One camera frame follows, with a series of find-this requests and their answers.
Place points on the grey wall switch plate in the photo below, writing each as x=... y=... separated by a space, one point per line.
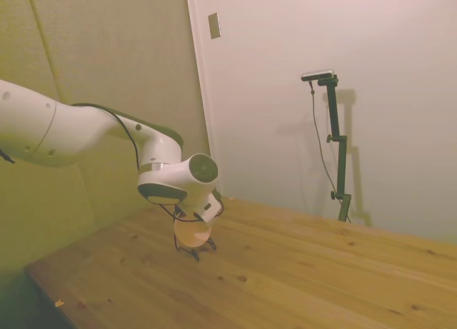
x=214 y=26

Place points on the orange plastic bowl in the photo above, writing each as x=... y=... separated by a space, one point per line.
x=191 y=233

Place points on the silver exterior camera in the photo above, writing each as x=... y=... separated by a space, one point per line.
x=317 y=74

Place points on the dark green camera stand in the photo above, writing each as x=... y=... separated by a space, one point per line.
x=338 y=157

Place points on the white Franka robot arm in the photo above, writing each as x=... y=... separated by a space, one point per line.
x=71 y=132

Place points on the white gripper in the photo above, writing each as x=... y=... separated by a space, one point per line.
x=210 y=207

